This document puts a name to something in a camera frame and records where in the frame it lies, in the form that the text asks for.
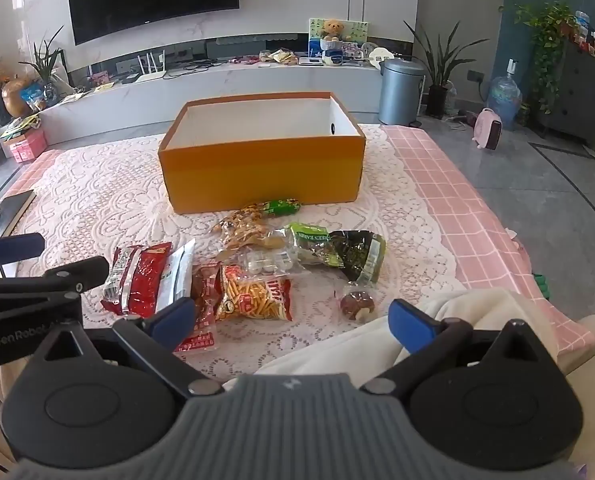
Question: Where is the trailing green pothos plant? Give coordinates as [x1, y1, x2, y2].
[514, 2, 579, 117]

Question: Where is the cream cloth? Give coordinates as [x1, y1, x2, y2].
[255, 287, 561, 378]

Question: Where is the grey metal pot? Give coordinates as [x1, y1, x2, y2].
[378, 58, 426, 127]

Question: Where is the white snack packet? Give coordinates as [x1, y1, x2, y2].
[155, 238, 197, 313]

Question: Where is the orange cardboard box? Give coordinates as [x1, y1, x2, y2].
[158, 91, 367, 215]

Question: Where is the black notebook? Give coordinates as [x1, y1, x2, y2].
[0, 189, 38, 239]

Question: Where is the green picture board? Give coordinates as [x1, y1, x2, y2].
[308, 18, 369, 56]

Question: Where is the red snack packet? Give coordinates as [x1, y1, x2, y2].
[101, 241, 173, 318]

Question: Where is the pink space heater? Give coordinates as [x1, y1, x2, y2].
[469, 107, 505, 151]

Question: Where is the light green snack packet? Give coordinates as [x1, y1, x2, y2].
[288, 223, 345, 270]

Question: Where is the green sausage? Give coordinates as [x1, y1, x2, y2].
[258, 199, 301, 218]

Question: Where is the dark seaweed packet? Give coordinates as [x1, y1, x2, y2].
[329, 230, 387, 286]

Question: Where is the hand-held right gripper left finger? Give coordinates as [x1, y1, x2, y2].
[32, 297, 226, 396]

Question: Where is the tall-leaved potted plant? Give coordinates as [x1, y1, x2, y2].
[403, 20, 491, 119]

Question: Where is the clear peanut packet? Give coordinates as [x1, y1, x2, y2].
[214, 203, 271, 250]

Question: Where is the pile of snack bags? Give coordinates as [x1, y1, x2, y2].
[259, 48, 299, 67]

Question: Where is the white lace tablecloth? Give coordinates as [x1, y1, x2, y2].
[8, 124, 478, 383]

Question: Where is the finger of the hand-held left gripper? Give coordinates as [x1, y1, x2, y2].
[0, 256, 110, 312]
[0, 233, 46, 267]

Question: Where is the thin-leaved potted plant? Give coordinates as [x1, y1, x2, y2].
[19, 26, 66, 107]

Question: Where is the brown round vase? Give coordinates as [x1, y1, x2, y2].
[1, 77, 32, 119]

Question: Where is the clear packet of white candies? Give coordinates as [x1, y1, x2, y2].
[238, 247, 298, 277]

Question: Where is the orange stick snack packet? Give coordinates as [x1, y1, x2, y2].
[215, 264, 294, 323]

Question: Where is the blue water jug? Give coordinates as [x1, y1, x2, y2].
[488, 58, 523, 131]

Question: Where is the tan vacuum-sealed snack packet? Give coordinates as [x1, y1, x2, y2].
[222, 232, 292, 261]

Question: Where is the white marble media console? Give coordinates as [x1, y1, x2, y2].
[36, 62, 384, 137]

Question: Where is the red sausage packet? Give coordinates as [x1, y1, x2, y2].
[175, 261, 223, 354]

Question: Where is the brown teddy bear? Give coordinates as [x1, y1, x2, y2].
[321, 18, 346, 42]

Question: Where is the white router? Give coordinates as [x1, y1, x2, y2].
[136, 52, 168, 82]

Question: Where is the pink storage box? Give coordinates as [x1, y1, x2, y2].
[0, 128, 48, 164]

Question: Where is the round chocolate snack packet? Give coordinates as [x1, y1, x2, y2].
[335, 282, 378, 323]

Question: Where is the pink checked tablecloth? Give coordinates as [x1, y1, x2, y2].
[2, 124, 595, 361]

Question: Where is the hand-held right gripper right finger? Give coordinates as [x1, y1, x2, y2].
[360, 298, 554, 395]

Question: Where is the grey drawer cabinet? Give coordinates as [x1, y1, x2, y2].
[536, 39, 595, 150]

